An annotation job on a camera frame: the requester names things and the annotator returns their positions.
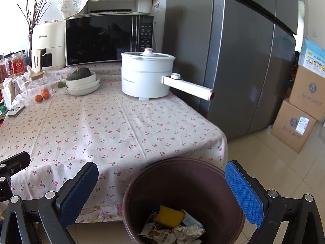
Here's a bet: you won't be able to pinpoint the cream air fryer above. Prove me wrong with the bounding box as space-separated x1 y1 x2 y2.
31 20 66 72

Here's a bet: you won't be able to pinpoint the light blue printed box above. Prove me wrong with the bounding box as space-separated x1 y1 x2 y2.
298 38 325 78

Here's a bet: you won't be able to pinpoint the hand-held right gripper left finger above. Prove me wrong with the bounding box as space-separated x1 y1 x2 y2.
0 161 99 244

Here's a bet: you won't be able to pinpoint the white paper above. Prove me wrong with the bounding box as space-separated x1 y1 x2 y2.
173 225 206 244

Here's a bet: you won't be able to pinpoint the grey refrigerator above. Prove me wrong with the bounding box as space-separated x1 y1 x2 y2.
162 0 299 140

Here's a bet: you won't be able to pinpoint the white electric pot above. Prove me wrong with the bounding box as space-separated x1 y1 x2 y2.
120 48 216 101

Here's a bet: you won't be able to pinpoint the floral under tablecloth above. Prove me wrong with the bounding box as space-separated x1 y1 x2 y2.
76 199 127 224

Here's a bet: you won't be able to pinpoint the white printed wrapper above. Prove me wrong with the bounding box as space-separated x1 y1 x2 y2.
142 227 178 244

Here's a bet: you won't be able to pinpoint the glass jar with wooden lid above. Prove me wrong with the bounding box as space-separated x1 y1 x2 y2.
20 72 52 100

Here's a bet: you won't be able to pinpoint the brown waste bin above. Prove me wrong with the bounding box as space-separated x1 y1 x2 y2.
122 158 246 244

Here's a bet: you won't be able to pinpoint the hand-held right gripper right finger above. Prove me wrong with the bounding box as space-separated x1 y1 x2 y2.
225 160 325 244

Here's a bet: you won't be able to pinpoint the green and yellow sponge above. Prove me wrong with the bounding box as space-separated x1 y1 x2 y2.
155 206 185 228

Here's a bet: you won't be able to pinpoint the dark green pumpkin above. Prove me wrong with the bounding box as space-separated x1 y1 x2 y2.
70 66 92 81

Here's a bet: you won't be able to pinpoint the white printer under cloth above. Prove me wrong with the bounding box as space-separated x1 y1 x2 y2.
57 0 161 20

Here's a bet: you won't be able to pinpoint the white round-dial device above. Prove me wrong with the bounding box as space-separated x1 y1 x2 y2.
8 106 26 118

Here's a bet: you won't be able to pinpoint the cardboard box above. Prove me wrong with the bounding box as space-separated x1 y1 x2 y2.
270 100 316 154
289 65 325 122

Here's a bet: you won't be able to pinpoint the cherry print tablecloth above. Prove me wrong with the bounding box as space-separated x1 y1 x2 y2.
0 62 228 224

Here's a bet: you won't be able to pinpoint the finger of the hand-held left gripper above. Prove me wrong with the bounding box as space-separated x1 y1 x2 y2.
0 151 31 202

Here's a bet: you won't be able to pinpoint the light blue drink carton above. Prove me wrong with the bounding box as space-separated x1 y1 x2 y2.
181 210 205 230

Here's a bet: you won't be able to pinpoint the bare twig branches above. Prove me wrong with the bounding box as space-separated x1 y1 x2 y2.
17 0 55 66

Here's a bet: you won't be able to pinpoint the black microwave oven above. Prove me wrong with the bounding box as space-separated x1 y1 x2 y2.
65 14 155 68

